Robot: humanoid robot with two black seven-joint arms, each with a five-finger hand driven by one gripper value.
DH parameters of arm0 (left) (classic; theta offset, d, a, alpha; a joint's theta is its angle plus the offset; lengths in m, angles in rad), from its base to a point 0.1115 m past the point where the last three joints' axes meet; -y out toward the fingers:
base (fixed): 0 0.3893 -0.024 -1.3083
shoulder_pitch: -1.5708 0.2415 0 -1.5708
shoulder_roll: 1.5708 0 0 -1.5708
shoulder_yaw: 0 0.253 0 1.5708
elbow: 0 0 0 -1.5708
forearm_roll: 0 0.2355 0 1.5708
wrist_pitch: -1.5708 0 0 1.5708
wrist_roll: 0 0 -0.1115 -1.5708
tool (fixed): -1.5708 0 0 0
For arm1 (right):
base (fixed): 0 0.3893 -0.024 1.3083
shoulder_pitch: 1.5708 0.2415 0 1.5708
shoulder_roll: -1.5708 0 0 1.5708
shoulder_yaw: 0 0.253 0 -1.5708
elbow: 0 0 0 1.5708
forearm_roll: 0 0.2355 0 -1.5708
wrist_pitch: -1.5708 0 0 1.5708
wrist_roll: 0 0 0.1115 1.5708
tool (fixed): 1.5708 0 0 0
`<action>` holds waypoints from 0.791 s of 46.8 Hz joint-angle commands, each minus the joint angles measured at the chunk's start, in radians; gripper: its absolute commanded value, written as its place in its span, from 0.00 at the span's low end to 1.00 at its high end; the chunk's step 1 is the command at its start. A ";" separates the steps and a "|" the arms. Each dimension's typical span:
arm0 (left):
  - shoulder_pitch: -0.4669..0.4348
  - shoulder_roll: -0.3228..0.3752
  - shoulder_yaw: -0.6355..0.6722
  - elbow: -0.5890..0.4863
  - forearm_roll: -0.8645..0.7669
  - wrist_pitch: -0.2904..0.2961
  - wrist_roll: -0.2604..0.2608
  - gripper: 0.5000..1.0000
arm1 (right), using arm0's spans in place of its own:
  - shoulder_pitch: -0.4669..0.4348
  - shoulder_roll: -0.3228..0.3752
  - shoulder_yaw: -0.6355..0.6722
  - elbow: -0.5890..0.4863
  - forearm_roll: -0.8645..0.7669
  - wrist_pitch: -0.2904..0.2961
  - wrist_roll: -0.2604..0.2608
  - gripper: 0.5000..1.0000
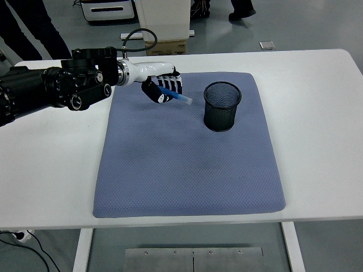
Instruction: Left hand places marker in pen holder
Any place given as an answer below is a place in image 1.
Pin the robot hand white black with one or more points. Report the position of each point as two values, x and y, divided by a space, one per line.
150 69

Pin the blue marker with clear cap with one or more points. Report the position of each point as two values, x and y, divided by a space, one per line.
181 97

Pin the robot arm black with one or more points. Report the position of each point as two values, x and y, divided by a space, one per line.
28 82

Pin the black mesh pen holder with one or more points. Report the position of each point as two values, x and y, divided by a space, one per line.
219 119

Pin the brown cardboard box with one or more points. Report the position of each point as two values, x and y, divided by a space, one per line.
170 48

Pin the white flat base bar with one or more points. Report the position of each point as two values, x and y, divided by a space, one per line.
133 36

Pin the white cabinet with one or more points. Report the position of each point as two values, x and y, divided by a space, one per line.
164 17

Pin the white device with black slot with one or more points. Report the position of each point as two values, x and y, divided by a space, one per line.
107 16

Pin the blue-grey textured mat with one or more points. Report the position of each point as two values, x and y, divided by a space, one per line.
184 170

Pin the person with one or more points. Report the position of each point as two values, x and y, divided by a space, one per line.
34 28
241 12

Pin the white table leg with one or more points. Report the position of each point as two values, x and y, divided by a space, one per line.
82 249
293 249

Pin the grey metal plate with screws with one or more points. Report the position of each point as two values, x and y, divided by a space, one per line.
170 262

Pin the white power strip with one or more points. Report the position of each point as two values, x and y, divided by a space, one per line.
24 235

